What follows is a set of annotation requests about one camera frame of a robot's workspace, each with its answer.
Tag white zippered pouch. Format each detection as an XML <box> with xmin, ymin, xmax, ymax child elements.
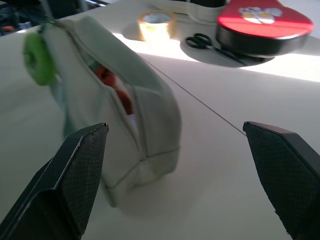
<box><xmin>41</xmin><ymin>16</ymin><xmax>183</xmax><ymax>208</ymax></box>

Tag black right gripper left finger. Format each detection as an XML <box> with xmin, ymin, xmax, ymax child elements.
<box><xmin>0</xmin><ymin>122</ymin><xmax>110</xmax><ymax>240</ymax></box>

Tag black handled scissors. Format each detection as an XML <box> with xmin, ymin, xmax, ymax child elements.
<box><xmin>185</xmin><ymin>33</ymin><xmax>248</xmax><ymax>66</ymax></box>

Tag round tin red lid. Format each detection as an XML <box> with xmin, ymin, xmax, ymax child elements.
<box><xmin>215</xmin><ymin>0</ymin><xmax>315</xmax><ymax>59</ymax></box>

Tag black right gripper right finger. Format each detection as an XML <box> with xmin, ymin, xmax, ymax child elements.
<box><xmin>242</xmin><ymin>121</ymin><xmax>320</xmax><ymax>240</ymax></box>

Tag clear packing tape roll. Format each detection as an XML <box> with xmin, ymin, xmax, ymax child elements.
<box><xmin>137</xmin><ymin>10</ymin><xmax>178</xmax><ymax>42</ymax></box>

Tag green ring charm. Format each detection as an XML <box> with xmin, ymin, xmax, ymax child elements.
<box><xmin>22</xmin><ymin>33</ymin><xmax>59</xmax><ymax>87</ymax></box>

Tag white tape roll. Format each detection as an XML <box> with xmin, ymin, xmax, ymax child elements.
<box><xmin>184</xmin><ymin>1</ymin><xmax>227</xmax><ymax>25</ymax></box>

